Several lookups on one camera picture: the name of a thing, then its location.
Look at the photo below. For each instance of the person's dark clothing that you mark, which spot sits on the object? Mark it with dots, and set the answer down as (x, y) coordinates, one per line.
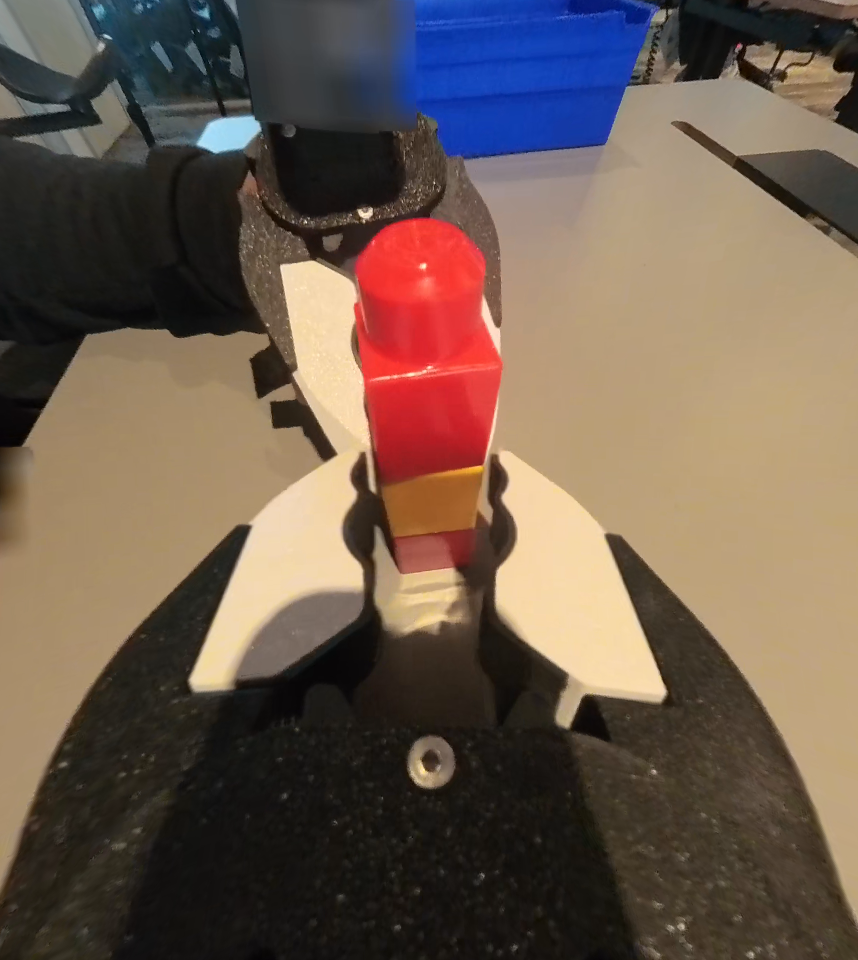
(1, 390)

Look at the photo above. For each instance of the black table mat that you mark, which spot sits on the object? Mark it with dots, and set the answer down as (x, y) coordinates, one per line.
(841, 199)

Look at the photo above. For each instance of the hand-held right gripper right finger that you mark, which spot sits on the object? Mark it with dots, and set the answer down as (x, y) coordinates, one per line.
(579, 592)

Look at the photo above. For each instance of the red mega block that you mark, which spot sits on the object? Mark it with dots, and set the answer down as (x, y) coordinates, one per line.
(429, 360)
(435, 549)

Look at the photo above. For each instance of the person's left forearm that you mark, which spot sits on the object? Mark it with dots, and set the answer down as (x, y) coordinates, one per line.
(83, 232)

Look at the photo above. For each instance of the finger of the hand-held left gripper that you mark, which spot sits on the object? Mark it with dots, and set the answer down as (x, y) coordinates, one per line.
(324, 337)
(497, 420)

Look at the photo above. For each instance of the black-legged desk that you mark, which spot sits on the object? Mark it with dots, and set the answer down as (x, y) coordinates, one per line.
(796, 37)

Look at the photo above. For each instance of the yellow mega block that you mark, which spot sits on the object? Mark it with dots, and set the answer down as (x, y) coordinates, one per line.
(432, 501)

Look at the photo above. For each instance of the blue plastic bin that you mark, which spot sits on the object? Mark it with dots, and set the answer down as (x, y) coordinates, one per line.
(526, 67)

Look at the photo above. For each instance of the black chair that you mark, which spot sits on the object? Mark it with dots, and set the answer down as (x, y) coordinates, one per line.
(46, 82)

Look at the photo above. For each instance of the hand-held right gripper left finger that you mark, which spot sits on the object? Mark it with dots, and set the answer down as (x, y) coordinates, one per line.
(286, 570)

